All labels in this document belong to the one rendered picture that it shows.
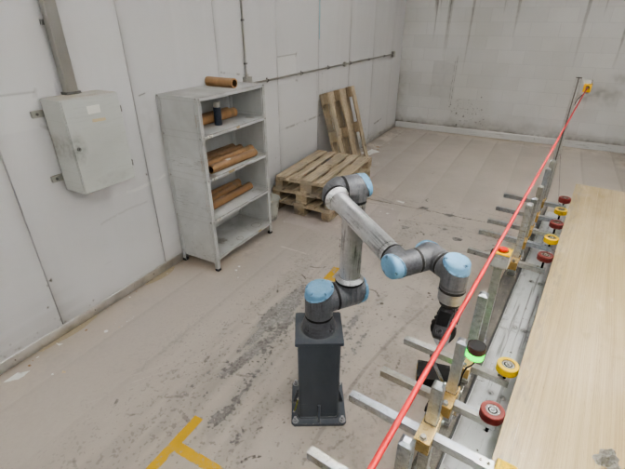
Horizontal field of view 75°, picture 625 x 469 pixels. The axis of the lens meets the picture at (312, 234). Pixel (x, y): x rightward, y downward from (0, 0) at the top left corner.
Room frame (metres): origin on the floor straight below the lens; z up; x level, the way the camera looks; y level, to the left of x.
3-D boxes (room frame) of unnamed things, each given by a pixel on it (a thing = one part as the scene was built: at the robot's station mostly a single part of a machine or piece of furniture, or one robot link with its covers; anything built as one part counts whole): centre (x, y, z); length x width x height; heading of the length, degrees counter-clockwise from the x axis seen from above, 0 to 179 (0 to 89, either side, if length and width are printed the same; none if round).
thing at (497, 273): (1.49, -0.80, 0.93); 0.05 x 0.05 x 0.45; 56
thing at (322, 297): (1.73, -0.04, 0.79); 0.17 x 0.15 x 0.18; 115
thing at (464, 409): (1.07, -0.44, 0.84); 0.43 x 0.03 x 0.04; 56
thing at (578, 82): (3.16, -1.99, 1.20); 0.15 x 0.12 x 1.00; 146
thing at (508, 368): (1.16, -0.76, 0.85); 0.08 x 0.08 x 0.11
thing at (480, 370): (1.27, -0.59, 0.82); 0.44 x 0.03 x 0.04; 56
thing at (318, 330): (1.73, -0.03, 0.65); 0.19 x 0.19 x 0.10
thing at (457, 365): (1.07, -0.52, 0.87); 0.04 x 0.04 x 0.48; 56
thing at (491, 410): (0.95, -0.62, 0.85); 0.08 x 0.08 x 0.11
